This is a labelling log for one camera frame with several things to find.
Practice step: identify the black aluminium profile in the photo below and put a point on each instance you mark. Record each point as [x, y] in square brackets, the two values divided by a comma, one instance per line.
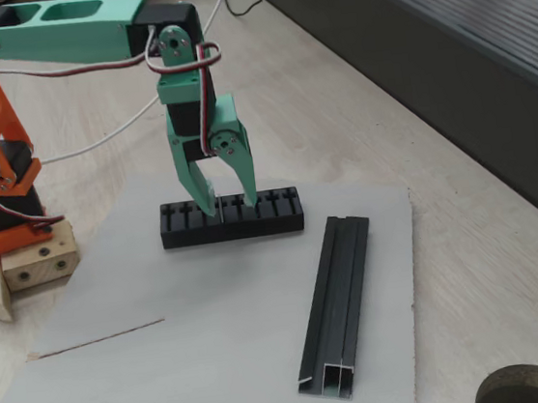
[338, 300]

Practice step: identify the grey painted wooden board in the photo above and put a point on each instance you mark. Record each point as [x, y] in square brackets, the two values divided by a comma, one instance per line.
[171, 368]

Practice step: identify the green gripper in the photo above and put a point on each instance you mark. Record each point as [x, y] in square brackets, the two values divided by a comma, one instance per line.
[191, 150]

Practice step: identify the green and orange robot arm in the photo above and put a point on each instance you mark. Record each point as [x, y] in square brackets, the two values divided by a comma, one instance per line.
[84, 33]

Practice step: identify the black slotted holder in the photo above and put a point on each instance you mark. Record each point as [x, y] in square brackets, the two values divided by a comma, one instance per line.
[252, 227]

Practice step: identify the wooden robot mounting base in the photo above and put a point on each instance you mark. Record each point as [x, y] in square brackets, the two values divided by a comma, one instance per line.
[38, 266]

